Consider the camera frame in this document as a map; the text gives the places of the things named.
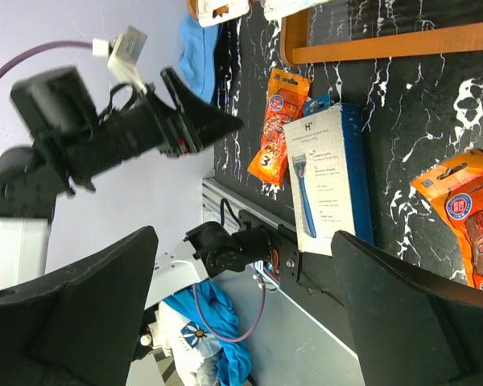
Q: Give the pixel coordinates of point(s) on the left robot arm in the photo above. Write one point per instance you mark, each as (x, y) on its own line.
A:
(32, 177)

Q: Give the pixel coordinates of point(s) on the blue white cloth pile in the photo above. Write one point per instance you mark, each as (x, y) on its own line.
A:
(199, 325)

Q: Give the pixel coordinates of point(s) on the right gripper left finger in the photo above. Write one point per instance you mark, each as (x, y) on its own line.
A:
(78, 325)

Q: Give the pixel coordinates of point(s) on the orange wooden three-tier shelf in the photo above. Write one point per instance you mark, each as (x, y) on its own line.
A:
(338, 31)

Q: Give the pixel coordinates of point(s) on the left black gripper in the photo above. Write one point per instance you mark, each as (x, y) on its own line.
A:
(97, 142)

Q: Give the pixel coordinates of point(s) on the orange bic razor bag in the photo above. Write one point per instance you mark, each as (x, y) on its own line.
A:
(287, 93)
(454, 188)

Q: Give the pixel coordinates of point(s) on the white Harry's razor box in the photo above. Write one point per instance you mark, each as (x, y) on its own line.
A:
(328, 177)

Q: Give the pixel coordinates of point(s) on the blue cloth hat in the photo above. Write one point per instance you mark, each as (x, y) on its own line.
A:
(197, 58)

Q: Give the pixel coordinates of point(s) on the Gillette razor blister pack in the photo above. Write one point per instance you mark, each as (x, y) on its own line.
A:
(278, 9)

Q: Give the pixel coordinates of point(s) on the Gillette razor pack on shelf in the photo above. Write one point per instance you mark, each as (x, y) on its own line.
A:
(213, 12)

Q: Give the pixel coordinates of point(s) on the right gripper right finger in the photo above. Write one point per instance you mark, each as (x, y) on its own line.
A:
(410, 326)

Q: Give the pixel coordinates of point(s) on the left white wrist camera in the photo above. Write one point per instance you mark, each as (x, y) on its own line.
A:
(123, 60)

